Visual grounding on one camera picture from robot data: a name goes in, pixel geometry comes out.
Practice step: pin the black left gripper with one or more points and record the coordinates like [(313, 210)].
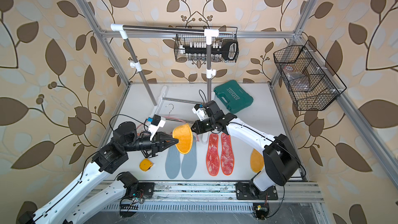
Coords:
[(158, 141)]

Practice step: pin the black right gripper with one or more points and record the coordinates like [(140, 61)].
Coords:
[(199, 129)]

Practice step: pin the orange yellow insole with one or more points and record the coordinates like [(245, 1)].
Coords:
[(256, 161), (184, 136)]

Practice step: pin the light blue insole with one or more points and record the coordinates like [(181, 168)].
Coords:
[(172, 164), (189, 162)]

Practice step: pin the red insole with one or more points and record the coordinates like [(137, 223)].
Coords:
[(227, 155), (212, 156)]

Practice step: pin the pink multi-clip hanger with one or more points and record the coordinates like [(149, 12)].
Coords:
[(174, 118)]

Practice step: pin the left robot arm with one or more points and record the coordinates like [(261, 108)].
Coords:
[(70, 205)]

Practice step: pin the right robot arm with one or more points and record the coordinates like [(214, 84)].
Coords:
[(280, 158)]

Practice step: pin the white clothes rack with steel bars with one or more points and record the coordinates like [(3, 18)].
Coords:
[(148, 61)]

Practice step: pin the green plastic tool case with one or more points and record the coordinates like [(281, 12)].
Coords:
[(233, 96)]

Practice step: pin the yellow tape measure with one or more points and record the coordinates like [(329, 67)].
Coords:
[(145, 165)]

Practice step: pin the black socket bit set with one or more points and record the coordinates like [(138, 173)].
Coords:
[(221, 50)]

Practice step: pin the plastic bag in basket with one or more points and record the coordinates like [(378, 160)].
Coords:
[(297, 81)]

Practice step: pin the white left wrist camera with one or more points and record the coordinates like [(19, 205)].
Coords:
[(156, 122)]

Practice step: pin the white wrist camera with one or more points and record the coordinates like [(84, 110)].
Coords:
[(199, 110), (156, 122)]

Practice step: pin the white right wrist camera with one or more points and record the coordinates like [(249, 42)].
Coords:
[(199, 110)]

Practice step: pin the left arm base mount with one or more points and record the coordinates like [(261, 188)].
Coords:
[(136, 192)]

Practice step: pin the black wire basket back wall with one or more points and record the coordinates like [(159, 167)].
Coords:
[(198, 36)]

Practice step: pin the black wire basket wall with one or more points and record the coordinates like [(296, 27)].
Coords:
[(198, 36), (311, 81)]

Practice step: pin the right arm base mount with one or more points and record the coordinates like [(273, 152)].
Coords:
[(248, 191)]

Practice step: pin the small electronics board with wires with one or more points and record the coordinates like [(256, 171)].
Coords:
[(260, 211)]

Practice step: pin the black wire basket right wall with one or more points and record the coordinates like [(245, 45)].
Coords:
[(311, 81)]

